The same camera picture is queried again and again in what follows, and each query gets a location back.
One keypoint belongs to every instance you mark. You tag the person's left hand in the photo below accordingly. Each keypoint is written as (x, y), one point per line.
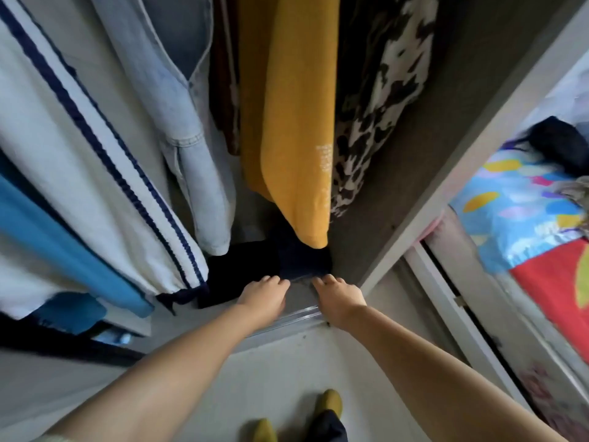
(261, 300)

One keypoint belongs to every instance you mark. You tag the person's right hand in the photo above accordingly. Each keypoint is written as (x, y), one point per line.
(338, 301)

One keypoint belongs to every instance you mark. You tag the person's left fingers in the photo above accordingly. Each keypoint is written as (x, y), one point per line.
(269, 283)

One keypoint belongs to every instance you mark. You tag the person's right fingers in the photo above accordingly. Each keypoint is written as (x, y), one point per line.
(327, 283)

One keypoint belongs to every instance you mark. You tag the person's left forearm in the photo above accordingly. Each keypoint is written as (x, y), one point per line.
(175, 377)

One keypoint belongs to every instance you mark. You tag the person's right forearm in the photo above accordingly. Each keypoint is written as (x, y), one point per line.
(428, 377)

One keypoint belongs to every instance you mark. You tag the dark navy folded clothes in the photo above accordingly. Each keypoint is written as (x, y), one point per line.
(248, 266)

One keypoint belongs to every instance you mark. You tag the yellow slipper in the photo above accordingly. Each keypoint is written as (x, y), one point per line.
(265, 431)
(329, 402)

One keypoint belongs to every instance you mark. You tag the person's dark trouser leg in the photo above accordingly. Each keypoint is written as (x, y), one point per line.
(326, 428)

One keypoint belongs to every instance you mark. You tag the mustard yellow hanging garment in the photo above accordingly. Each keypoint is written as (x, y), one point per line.
(294, 110)

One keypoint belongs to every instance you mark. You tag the light blue denim jacket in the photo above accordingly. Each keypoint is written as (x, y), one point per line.
(184, 115)

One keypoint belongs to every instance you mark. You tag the colourful spotted blue bedsheet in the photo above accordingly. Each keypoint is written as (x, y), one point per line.
(510, 211)

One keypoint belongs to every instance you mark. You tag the grey wardrobe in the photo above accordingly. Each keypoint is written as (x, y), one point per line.
(437, 115)

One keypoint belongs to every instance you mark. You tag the dark brown hanging garment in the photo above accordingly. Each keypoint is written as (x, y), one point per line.
(226, 78)

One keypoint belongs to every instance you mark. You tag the black and white patterned garment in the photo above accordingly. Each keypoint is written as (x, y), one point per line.
(382, 78)

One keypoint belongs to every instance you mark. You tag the red blanket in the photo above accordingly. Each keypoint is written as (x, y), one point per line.
(552, 285)

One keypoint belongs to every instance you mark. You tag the blue hanging garment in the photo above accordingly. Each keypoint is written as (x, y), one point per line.
(41, 225)

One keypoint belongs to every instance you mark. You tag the white jacket with navy stripes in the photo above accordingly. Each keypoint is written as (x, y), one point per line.
(60, 147)

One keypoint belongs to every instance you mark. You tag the grey patterned cloth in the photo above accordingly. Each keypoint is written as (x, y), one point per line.
(577, 197)

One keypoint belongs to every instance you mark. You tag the metal wardrobe sliding rail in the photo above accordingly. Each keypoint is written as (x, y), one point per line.
(294, 319)

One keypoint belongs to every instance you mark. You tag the white bed frame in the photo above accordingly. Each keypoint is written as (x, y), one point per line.
(483, 317)

